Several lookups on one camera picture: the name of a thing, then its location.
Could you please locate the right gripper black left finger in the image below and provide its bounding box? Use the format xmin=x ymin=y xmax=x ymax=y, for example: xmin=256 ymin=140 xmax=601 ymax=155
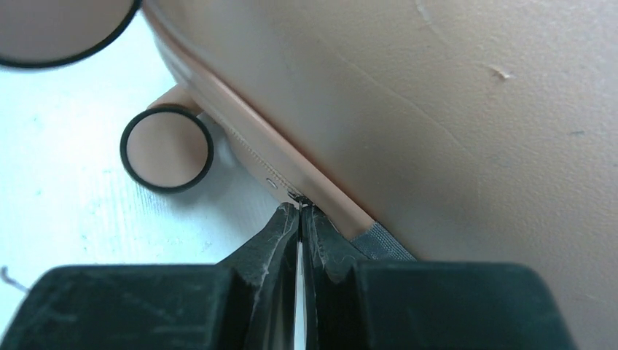
xmin=1 ymin=203 xmax=300 ymax=349

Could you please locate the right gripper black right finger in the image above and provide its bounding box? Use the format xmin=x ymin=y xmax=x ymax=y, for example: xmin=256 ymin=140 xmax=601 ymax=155
xmin=301 ymin=206 xmax=576 ymax=349

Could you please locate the pink suitcase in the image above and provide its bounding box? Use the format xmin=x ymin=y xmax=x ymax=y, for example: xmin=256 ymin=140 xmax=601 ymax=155
xmin=1 ymin=1 xmax=617 ymax=349

